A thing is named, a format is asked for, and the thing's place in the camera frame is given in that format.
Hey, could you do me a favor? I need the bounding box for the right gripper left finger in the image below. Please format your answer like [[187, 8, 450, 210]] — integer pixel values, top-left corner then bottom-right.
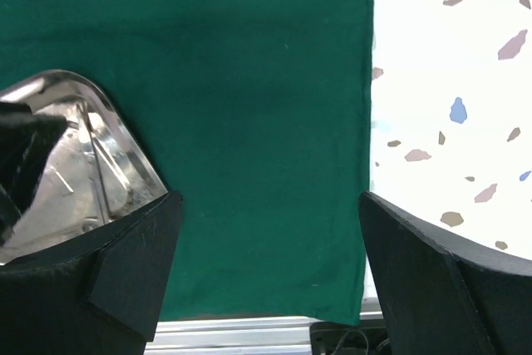
[[1, 191, 182, 355]]

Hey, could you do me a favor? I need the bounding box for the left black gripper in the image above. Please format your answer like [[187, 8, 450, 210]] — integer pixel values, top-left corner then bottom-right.
[[1, 102, 68, 244]]

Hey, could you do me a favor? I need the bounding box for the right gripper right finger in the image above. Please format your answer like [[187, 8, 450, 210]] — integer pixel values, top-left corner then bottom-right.
[[358, 192, 531, 354]]

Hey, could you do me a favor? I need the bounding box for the steel instrument tray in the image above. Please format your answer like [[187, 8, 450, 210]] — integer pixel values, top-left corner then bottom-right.
[[1, 70, 167, 264]]

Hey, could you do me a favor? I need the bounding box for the green surgical cloth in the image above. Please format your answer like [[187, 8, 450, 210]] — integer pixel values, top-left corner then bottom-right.
[[1, 0, 373, 325]]

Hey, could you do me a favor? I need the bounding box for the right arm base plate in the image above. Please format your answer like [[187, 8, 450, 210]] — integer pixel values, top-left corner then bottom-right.
[[309, 319, 392, 355]]

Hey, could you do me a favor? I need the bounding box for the aluminium front rail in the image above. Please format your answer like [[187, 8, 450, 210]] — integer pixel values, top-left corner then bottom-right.
[[145, 297, 384, 355]]

